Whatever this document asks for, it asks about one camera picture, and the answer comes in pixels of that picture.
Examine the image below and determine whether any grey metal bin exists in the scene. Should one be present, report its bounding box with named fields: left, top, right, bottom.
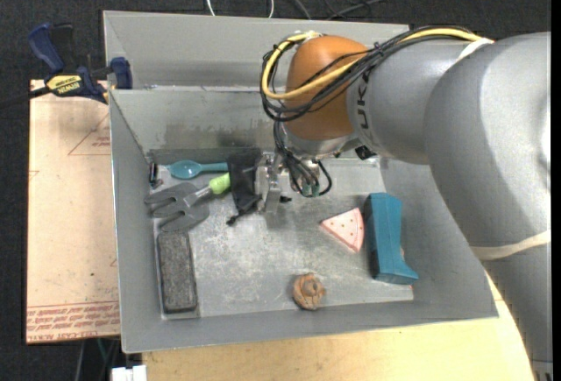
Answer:
left=103, top=10, right=500, bottom=355

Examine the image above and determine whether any pink triangular wedge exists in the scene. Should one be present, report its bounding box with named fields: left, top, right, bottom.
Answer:
left=318, top=207, right=366, bottom=255

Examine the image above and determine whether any teal plastic spoon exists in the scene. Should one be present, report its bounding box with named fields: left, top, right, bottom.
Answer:
left=166, top=159, right=230, bottom=180

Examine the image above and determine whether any brown swirl toy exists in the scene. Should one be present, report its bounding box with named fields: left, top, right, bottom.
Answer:
left=289, top=272, right=328, bottom=312

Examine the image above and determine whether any dark grey flat block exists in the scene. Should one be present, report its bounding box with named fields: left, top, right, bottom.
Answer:
left=156, top=230, right=200, bottom=314

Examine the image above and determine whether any teal box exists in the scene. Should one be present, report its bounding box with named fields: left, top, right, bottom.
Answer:
left=363, top=192, right=420, bottom=286

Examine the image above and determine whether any brown cardboard board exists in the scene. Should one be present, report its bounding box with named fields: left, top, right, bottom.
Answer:
left=25, top=79, right=122, bottom=345

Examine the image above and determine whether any grey garden fork green handle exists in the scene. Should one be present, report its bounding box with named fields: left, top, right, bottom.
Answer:
left=143, top=172, right=232, bottom=233

